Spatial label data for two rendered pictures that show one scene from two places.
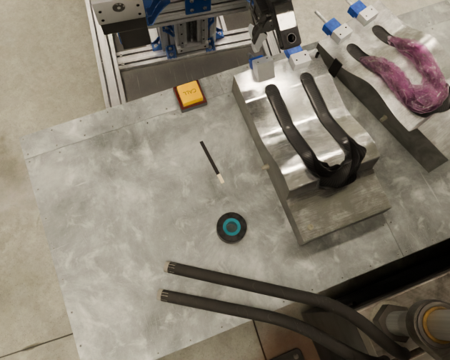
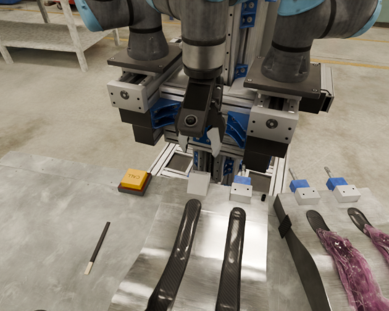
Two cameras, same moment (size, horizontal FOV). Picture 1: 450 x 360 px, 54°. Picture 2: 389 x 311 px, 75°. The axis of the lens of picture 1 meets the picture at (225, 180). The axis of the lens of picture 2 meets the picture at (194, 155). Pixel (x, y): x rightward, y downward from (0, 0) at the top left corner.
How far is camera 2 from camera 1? 0.76 m
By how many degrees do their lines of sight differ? 36
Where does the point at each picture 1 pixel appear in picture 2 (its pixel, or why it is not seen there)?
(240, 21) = (258, 187)
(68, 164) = (9, 181)
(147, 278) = not seen: outside the picture
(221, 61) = not seen: hidden behind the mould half
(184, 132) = (104, 207)
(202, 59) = not seen: hidden behind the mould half
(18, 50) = (128, 150)
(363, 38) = (331, 213)
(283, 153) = (143, 274)
